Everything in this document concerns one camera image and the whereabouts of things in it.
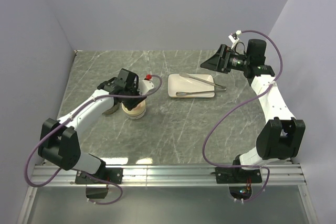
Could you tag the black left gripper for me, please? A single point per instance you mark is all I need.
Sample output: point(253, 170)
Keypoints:
point(130, 105)

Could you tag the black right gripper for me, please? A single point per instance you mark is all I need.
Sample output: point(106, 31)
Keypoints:
point(212, 63)

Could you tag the cream round lid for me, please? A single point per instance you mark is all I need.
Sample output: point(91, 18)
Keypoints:
point(137, 111)

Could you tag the red striped steel tin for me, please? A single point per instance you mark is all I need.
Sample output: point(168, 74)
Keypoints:
point(135, 117)

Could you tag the grey steel tin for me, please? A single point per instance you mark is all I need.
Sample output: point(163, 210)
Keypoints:
point(111, 110)

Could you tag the metal serving tongs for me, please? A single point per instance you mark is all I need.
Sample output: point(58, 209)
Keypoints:
point(206, 78)

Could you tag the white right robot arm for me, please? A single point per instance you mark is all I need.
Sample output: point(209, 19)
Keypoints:
point(281, 137)

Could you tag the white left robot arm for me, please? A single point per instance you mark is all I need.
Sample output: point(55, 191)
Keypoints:
point(60, 138)

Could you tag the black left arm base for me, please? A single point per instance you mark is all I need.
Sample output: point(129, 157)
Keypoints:
point(106, 174)

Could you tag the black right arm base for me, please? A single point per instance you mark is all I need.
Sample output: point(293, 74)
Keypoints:
point(237, 175)

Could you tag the white rectangular plate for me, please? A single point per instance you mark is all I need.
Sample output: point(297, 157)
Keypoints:
point(176, 83)

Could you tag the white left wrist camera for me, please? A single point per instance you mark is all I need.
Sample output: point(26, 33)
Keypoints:
point(145, 85)

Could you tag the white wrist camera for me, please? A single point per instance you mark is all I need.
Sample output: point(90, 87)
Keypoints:
point(145, 85)
point(234, 38)

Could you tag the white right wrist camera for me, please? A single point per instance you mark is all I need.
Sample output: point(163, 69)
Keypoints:
point(234, 38)

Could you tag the aluminium mounting rail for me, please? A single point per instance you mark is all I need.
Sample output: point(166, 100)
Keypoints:
point(281, 173)

